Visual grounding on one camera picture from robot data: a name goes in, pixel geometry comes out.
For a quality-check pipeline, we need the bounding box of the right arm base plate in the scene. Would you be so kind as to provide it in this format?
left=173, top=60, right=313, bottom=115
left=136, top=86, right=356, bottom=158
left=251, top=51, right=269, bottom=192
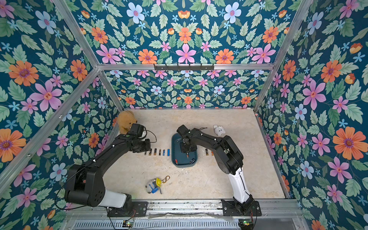
left=221, top=198, right=262, bottom=217

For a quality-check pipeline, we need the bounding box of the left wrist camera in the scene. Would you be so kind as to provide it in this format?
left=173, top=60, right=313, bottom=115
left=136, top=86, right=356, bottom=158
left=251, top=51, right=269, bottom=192
left=128, top=123, right=147, bottom=139

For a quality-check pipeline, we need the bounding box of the black hook rail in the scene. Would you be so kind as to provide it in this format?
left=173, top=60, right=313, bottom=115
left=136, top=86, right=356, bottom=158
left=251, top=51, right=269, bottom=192
left=153, top=64, right=215, bottom=71

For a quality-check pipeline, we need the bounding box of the teal plastic storage box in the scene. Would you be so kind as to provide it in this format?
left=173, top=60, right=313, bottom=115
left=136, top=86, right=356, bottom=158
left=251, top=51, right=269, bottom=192
left=171, top=133, right=198, bottom=168

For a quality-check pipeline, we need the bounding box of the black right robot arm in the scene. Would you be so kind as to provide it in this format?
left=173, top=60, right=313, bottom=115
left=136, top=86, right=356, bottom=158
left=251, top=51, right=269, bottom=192
left=177, top=125, right=254, bottom=205

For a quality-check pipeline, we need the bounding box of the brown teddy bear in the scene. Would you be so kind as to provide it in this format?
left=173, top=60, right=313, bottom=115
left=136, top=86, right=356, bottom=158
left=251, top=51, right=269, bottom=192
left=117, top=110, right=137, bottom=134

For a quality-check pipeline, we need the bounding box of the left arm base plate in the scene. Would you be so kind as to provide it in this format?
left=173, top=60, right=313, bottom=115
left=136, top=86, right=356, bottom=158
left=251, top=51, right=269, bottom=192
left=107, top=201, right=148, bottom=218

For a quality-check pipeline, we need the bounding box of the white plush toy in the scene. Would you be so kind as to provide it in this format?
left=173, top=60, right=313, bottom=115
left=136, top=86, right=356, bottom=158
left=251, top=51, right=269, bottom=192
left=213, top=125, right=226, bottom=137

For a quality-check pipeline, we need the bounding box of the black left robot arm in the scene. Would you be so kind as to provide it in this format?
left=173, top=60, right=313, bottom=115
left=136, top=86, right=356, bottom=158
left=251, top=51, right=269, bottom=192
left=64, top=134, right=151, bottom=208

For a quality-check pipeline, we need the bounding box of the keychain toy with yellow cap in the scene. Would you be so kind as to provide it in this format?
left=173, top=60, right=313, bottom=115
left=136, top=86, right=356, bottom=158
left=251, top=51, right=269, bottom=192
left=145, top=175, right=170, bottom=194

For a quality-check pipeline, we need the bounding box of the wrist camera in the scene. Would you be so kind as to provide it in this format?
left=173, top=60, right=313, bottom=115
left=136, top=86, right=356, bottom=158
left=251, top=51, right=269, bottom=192
left=128, top=123, right=147, bottom=139
left=176, top=125, right=190, bottom=138

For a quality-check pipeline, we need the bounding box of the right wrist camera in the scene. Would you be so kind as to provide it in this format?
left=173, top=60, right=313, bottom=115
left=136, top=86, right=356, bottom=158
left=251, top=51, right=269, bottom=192
left=176, top=125, right=190, bottom=138

